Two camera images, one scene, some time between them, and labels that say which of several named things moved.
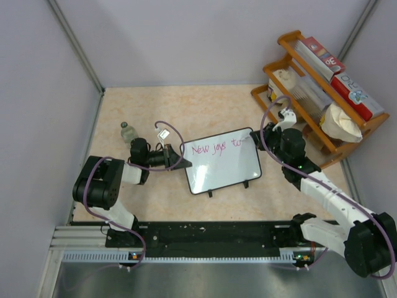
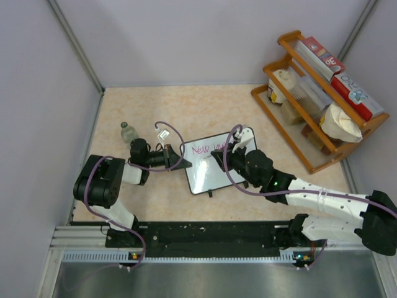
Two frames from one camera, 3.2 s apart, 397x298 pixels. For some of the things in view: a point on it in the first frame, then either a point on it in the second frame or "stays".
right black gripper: x=261 y=137 → x=230 y=156
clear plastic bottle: x=128 y=133 stays
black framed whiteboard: x=220 y=161 stays
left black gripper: x=173 y=161 stays
